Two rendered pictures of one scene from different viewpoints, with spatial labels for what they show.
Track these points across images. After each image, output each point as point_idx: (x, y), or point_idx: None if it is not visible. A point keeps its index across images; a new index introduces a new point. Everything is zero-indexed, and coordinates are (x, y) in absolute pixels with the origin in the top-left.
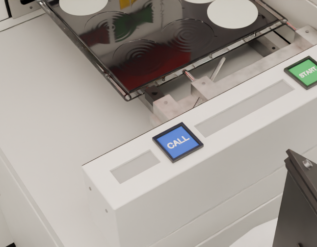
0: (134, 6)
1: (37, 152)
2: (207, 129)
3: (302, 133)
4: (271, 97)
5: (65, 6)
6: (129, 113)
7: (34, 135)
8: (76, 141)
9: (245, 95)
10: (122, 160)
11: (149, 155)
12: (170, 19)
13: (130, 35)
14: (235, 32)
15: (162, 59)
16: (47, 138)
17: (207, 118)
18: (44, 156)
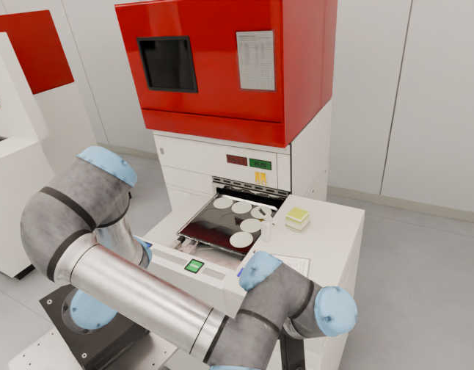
0: (227, 214)
1: (159, 231)
2: (153, 252)
3: (182, 286)
4: (177, 261)
5: (216, 200)
6: (186, 243)
7: (166, 227)
8: (167, 237)
9: (174, 254)
10: None
11: None
12: (225, 225)
13: (210, 220)
14: (228, 244)
15: (201, 233)
16: (166, 230)
17: (158, 249)
18: (158, 233)
